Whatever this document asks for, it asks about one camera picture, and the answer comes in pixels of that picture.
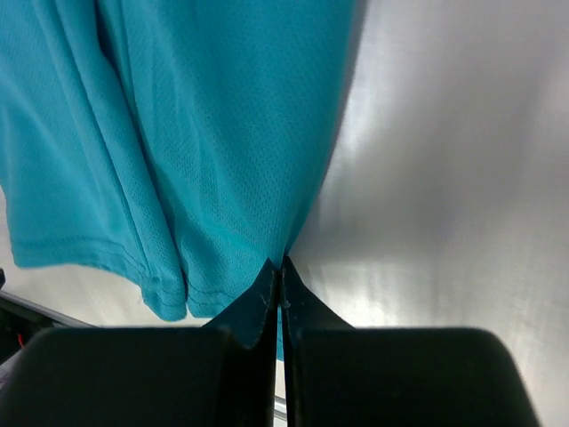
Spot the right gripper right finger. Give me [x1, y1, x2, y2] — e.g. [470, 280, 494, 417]
[280, 259, 539, 426]

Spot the teal t shirt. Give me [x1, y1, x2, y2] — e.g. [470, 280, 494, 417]
[0, 0, 370, 357]

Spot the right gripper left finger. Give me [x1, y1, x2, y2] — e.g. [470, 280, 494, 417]
[1, 262, 278, 426]

